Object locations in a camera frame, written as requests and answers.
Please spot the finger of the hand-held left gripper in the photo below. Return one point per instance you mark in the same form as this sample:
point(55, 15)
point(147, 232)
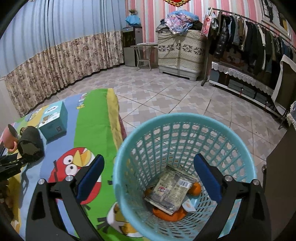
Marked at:
point(10, 170)

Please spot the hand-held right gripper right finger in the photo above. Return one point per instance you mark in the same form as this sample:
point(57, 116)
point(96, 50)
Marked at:
point(208, 183)

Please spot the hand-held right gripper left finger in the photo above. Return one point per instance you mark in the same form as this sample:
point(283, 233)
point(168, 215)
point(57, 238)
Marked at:
point(90, 180)

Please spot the black cloth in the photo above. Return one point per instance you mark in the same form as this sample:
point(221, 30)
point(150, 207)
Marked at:
point(30, 139)

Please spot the grey printed snack packet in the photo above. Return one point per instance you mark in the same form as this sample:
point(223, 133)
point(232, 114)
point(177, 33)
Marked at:
point(171, 190)

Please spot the orange plastic wrapper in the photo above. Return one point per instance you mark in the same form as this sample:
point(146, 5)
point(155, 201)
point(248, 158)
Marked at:
point(173, 216)

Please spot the light blue plastic basket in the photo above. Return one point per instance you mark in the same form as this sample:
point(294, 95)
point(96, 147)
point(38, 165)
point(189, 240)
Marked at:
point(173, 136)

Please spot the small orange fruit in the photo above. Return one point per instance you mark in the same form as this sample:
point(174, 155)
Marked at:
point(196, 188)

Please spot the pink cup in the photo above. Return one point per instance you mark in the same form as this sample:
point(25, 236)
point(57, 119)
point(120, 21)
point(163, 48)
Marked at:
point(10, 141)

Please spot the white and orange wrapper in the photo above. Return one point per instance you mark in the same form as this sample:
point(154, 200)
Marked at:
point(189, 206)

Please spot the cartoon printed blanket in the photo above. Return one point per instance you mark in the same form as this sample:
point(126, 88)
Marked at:
point(92, 120)

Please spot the teal cardboard box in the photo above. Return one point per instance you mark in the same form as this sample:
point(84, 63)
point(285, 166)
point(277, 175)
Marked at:
point(53, 113)

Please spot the low glass-front stand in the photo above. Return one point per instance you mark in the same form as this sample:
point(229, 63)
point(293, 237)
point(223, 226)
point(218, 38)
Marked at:
point(235, 87)

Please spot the grey floral fringed cloth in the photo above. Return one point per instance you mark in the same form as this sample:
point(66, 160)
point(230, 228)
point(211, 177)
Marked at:
point(292, 115)

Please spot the white lace cloth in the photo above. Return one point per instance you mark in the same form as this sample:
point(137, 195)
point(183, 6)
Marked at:
point(242, 75)

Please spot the blue and floral curtain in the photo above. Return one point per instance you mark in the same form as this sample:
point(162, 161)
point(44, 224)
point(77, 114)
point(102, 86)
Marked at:
point(57, 60)

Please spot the dark cloth with white trim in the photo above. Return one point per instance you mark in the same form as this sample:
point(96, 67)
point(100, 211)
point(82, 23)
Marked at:
point(288, 83)

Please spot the covered washing machine with laundry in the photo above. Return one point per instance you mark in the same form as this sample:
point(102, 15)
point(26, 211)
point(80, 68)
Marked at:
point(180, 55)

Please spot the grey water dispenser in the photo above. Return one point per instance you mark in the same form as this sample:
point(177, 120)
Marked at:
point(130, 51)

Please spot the small metal side table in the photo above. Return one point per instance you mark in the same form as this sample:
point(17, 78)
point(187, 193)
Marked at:
point(144, 46)

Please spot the row of hanging clothes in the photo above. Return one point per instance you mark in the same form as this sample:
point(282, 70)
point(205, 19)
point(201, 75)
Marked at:
point(252, 39)

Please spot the pink hanging gift bag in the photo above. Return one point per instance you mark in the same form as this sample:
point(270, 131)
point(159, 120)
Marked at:
point(206, 25)

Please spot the pile of folded clothes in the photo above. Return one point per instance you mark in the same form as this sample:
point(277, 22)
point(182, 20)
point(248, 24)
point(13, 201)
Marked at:
point(180, 20)

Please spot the blue cloth cover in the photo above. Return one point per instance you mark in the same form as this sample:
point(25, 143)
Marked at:
point(133, 20)

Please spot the metal clothes rack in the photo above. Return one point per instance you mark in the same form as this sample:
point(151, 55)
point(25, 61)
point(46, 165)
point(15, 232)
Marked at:
point(235, 13)

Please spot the small dried plant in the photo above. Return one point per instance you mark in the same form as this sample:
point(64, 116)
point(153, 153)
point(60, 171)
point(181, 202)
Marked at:
point(133, 11)

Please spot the framed wall picture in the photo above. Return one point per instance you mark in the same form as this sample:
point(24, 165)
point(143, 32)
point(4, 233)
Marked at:
point(275, 14)

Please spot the red and gold wall ornament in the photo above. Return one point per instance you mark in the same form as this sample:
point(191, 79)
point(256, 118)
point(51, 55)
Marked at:
point(175, 1)

